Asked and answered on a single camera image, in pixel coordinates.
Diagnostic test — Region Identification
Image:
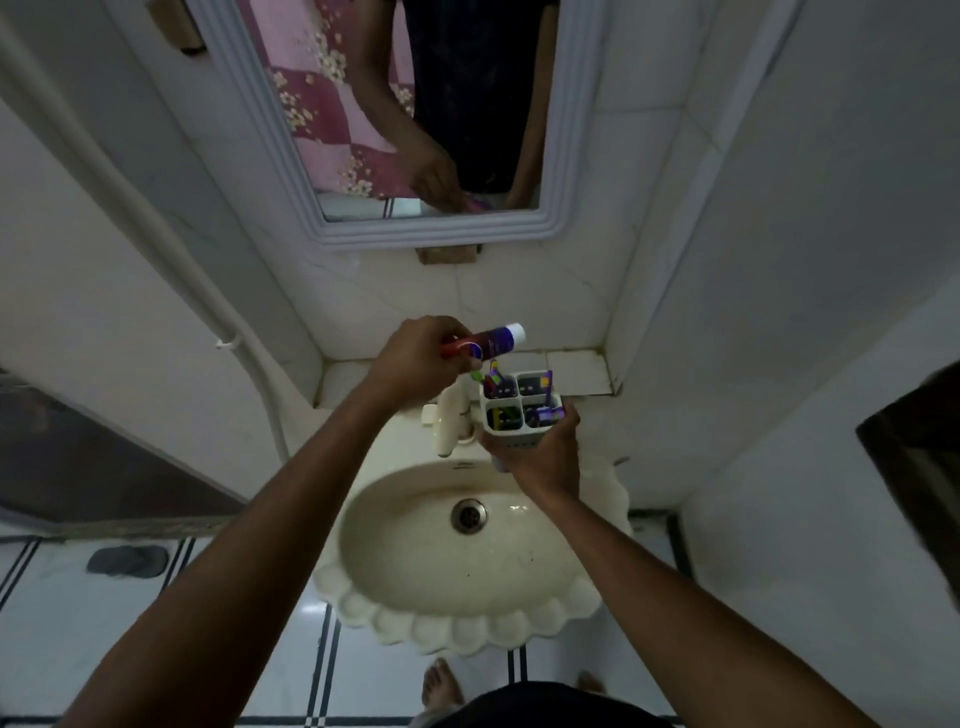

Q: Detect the person's dark clothing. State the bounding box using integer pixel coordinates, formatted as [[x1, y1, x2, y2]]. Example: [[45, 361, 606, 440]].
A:
[[408, 680, 678, 728]]

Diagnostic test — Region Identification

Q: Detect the large wooden block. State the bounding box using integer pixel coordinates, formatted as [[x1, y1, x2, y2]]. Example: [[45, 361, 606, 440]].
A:
[[146, 0, 209, 55]]

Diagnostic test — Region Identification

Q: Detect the white sink tap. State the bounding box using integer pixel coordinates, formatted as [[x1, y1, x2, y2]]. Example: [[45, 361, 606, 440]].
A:
[[421, 378, 481, 460]]

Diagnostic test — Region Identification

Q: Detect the grey framed wall mirror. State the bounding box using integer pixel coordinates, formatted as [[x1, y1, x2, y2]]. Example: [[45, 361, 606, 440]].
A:
[[183, 0, 607, 249]]

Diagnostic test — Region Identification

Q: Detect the dark wooden door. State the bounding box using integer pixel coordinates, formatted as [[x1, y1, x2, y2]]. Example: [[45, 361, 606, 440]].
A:
[[856, 360, 960, 601]]

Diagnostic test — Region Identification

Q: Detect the person's left foot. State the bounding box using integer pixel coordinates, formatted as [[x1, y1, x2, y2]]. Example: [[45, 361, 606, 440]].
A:
[[421, 657, 468, 711]]

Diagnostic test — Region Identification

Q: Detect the person's right forearm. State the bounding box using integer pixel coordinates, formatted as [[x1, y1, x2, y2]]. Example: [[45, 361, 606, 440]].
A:
[[532, 483, 882, 728]]

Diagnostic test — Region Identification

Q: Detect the red purple toothpaste tube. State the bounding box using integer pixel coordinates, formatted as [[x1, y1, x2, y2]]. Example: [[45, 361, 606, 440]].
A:
[[438, 322, 528, 363]]

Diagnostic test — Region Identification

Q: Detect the white toothbrush holder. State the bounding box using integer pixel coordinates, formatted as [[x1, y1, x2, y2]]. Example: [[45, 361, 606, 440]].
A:
[[478, 369, 565, 474]]

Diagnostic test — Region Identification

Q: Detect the white wall pipe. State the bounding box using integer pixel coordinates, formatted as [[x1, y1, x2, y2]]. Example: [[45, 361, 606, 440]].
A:
[[0, 15, 294, 466]]

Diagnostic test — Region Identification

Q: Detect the person's right hand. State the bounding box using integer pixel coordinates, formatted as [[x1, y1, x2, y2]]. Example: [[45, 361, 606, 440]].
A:
[[475, 399, 583, 505]]

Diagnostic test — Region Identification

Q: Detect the metal sink drain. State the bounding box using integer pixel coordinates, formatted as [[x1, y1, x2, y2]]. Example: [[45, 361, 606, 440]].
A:
[[450, 497, 490, 536]]

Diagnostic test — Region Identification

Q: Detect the white scalloped sink basin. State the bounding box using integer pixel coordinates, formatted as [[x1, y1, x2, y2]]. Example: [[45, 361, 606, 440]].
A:
[[311, 450, 635, 660]]

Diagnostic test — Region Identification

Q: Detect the purple green toothbrush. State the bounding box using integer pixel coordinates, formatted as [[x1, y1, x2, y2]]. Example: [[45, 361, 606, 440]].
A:
[[471, 358, 515, 399]]

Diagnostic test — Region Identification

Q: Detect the person's left forearm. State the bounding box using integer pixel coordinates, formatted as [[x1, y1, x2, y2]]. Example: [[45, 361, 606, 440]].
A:
[[56, 378, 410, 728]]

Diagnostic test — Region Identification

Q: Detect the small wooden block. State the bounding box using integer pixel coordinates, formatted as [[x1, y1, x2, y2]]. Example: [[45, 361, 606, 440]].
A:
[[417, 244, 483, 267]]

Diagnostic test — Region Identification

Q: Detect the person's left hand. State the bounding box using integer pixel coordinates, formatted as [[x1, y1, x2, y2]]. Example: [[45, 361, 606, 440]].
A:
[[365, 315, 485, 414]]

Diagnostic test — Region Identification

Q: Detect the dark slipper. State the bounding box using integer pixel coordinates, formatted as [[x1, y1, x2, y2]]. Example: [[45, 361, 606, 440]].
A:
[[85, 545, 171, 579]]

